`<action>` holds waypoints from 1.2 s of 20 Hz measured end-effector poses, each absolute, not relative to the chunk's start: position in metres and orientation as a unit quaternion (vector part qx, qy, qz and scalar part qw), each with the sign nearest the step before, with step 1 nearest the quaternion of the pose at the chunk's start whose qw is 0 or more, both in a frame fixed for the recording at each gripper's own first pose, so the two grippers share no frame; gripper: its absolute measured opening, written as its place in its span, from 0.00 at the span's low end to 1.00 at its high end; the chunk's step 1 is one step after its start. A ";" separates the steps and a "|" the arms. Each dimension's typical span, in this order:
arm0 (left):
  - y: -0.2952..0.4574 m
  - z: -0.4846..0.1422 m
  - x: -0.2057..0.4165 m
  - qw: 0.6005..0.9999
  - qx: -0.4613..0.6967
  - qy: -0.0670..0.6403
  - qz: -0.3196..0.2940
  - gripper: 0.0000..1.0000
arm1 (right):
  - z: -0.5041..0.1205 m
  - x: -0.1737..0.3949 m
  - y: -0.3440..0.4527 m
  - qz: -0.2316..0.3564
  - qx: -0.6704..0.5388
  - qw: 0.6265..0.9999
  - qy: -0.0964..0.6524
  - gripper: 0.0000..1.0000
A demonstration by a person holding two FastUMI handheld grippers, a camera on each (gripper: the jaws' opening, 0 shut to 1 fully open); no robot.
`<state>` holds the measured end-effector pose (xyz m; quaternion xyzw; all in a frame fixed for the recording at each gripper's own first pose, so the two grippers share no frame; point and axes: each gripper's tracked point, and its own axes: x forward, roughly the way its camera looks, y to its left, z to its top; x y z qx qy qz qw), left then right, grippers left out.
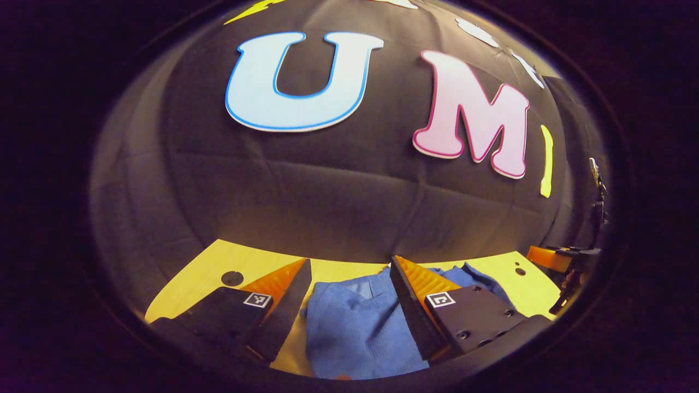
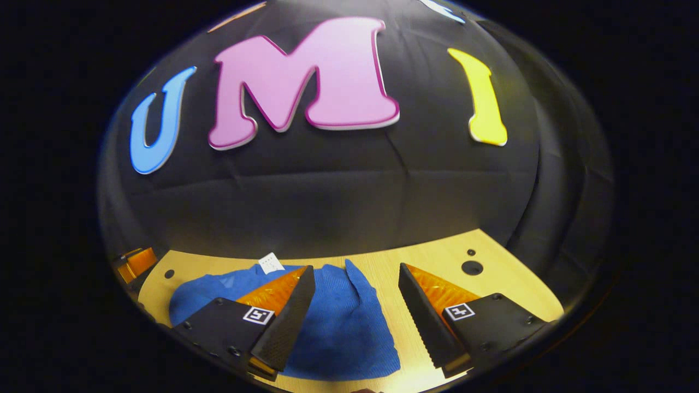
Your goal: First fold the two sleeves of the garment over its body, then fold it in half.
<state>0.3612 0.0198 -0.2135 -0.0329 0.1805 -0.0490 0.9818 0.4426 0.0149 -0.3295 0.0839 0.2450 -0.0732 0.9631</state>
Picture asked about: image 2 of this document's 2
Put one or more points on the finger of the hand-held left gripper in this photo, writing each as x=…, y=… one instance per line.
x=139, y=262

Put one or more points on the black backdrop cloth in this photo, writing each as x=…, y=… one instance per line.
x=355, y=191

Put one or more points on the blue knitted cardigan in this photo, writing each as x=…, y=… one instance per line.
x=344, y=322

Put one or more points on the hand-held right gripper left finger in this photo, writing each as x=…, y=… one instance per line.
x=286, y=327

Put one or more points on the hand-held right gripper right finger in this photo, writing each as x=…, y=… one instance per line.
x=423, y=319

